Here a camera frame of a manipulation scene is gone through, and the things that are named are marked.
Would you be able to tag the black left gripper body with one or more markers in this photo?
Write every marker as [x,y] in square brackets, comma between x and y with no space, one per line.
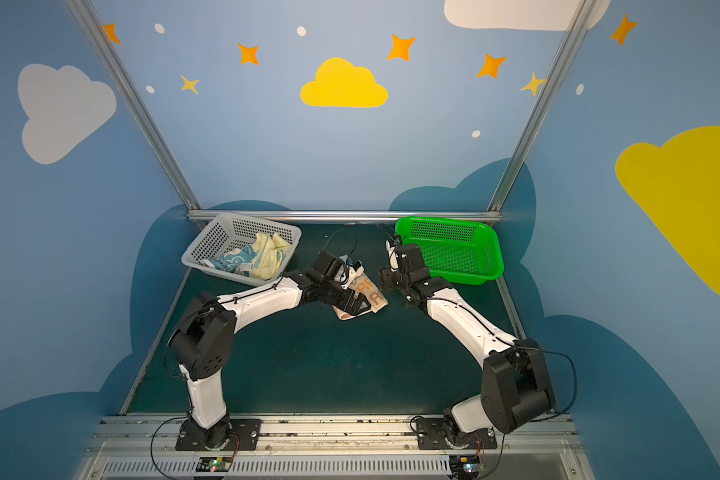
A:
[348,294]

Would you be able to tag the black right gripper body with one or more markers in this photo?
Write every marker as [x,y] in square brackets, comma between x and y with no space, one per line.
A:
[393,279]

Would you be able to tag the colourful printed rabbit towel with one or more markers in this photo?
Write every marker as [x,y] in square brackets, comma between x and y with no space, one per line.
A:
[361,288]

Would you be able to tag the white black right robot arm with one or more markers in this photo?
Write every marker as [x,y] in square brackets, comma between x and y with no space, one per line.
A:
[515,382]

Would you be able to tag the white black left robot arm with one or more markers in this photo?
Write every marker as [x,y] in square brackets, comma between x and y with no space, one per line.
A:
[203,338]

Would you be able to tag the green perforated plastic basket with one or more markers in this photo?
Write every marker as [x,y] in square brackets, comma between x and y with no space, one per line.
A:
[463,252]

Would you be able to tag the pale yellow towel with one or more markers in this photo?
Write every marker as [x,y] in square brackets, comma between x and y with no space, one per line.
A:
[269,253]

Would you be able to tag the white perforated plastic basket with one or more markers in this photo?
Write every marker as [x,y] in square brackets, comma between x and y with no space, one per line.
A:
[228,231]

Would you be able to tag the teal patterned towel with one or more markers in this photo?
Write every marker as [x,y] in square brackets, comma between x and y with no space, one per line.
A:
[239,261]

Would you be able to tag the right green circuit board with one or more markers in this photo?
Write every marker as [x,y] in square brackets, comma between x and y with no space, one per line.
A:
[464,468]

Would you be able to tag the green circuit board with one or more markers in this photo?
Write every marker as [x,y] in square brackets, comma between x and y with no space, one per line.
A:
[464,468]
[214,464]

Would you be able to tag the left green circuit board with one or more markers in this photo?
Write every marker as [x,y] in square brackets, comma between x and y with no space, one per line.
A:
[214,464]

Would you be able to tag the aluminium back frame rail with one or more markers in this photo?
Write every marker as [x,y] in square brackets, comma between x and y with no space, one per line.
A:
[346,217]

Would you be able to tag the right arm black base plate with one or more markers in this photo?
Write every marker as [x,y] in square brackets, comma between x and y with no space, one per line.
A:
[439,433]

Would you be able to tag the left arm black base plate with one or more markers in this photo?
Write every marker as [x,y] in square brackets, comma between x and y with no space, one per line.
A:
[228,434]

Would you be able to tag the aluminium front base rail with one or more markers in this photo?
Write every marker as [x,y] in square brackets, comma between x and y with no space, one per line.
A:
[329,447]

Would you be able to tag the right aluminium frame post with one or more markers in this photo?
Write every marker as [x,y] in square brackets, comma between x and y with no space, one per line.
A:
[585,16]

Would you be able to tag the aluminium frame post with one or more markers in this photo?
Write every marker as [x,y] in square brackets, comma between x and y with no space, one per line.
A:
[585,16]
[90,23]

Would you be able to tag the left aluminium frame post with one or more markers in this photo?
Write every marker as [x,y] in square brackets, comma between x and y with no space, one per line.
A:
[90,23]

